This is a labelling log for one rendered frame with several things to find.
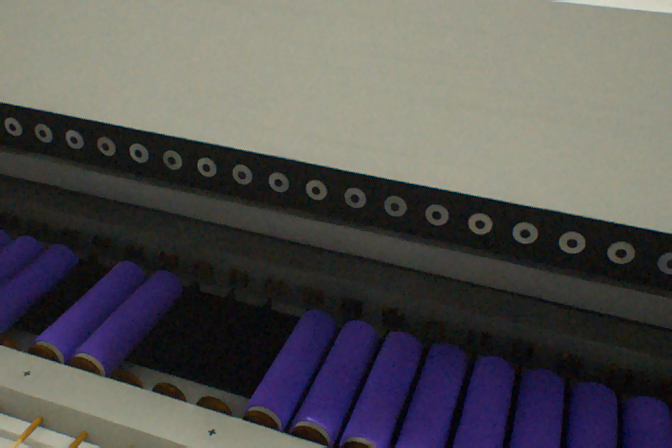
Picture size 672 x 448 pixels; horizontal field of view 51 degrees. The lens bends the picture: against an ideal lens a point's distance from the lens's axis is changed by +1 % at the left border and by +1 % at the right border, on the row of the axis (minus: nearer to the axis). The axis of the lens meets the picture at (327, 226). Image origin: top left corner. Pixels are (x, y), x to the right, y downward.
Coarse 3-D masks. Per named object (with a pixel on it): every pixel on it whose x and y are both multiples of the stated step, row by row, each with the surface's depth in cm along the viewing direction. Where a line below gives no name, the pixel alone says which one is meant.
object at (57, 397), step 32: (0, 352) 29; (0, 384) 27; (32, 384) 27; (64, 384) 27; (96, 384) 27; (128, 384) 27; (32, 416) 28; (64, 416) 27; (96, 416) 26; (128, 416) 26; (160, 416) 26; (192, 416) 26; (224, 416) 26
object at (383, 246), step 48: (96, 192) 39; (144, 192) 38; (192, 192) 37; (336, 240) 35; (384, 240) 34; (432, 240) 34; (528, 288) 33; (576, 288) 32; (624, 288) 31; (144, 384) 31; (192, 384) 31; (576, 384) 31; (288, 432) 29
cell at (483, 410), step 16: (480, 368) 29; (496, 368) 29; (512, 368) 30; (480, 384) 29; (496, 384) 28; (512, 384) 29; (464, 400) 29; (480, 400) 28; (496, 400) 28; (464, 416) 27; (480, 416) 27; (496, 416) 27; (464, 432) 27; (480, 432) 26; (496, 432) 27
